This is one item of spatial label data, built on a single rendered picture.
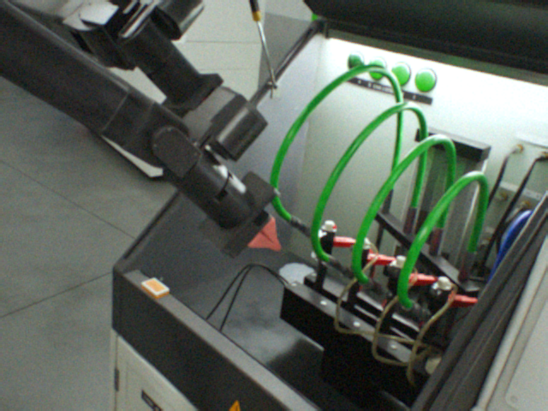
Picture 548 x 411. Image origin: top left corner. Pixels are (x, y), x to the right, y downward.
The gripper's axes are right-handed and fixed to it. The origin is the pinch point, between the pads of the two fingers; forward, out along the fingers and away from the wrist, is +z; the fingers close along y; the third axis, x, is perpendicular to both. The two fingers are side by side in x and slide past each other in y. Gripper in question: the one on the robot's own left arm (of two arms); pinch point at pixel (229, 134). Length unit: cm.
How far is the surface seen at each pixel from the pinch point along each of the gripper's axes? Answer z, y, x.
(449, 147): 26.8, -12.4, -22.5
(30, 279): 65, 207, 55
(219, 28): 73, 272, -137
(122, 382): 37, 41, 44
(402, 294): 28.0, -20.0, 3.9
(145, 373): 34, 30, 39
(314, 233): 19.6, -5.9, 2.7
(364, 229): 20.1, -14.2, -0.7
